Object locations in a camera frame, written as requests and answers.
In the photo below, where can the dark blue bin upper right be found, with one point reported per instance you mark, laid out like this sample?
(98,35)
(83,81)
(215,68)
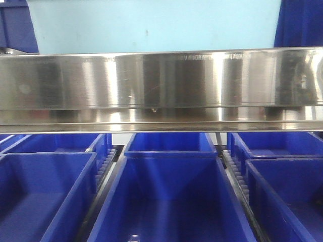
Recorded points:
(299,24)

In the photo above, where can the roller track left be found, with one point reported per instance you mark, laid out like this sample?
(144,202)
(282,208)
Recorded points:
(105,168)

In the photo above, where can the dark blue bin front left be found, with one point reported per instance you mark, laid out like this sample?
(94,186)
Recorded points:
(45,196)

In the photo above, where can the dark blue bin front centre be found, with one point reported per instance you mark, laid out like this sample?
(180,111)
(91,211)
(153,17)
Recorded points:
(171,199)

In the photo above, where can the light blue plastic bin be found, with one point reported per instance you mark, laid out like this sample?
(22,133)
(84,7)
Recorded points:
(142,26)

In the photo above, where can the dark blue bin rear left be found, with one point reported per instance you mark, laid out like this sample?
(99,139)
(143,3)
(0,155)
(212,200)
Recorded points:
(101,144)

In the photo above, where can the roller track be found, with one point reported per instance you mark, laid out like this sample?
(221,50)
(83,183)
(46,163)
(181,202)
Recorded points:
(105,168)
(242,192)

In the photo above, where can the dark blue bin front right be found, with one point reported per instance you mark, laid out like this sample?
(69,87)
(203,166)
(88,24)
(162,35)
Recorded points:
(285,196)

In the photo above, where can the dark blue bin rear right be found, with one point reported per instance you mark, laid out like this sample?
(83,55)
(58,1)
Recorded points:
(271,145)

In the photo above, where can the dark blue bin upper left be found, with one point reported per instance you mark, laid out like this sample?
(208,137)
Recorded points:
(17,30)

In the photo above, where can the dark blue bin rear centre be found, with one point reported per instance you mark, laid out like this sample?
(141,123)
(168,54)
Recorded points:
(170,142)

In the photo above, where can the roller track right lower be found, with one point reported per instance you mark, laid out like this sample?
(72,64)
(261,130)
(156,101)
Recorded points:
(242,192)

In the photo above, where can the dark blue bin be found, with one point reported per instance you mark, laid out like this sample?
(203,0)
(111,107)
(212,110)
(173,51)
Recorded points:
(271,145)
(171,199)
(101,144)
(299,24)
(170,142)
(285,196)
(17,30)
(45,196)

